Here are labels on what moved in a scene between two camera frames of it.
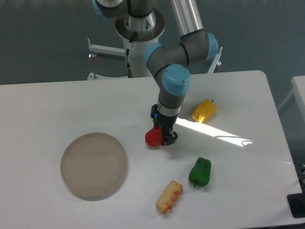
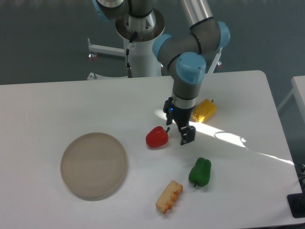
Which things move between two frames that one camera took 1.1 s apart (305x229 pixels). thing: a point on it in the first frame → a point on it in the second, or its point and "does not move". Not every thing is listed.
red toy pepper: [154, 136] does not move
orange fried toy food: [169, 195] does not move
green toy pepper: [200, 173] does not move
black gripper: [166, 123] → [182, 117]
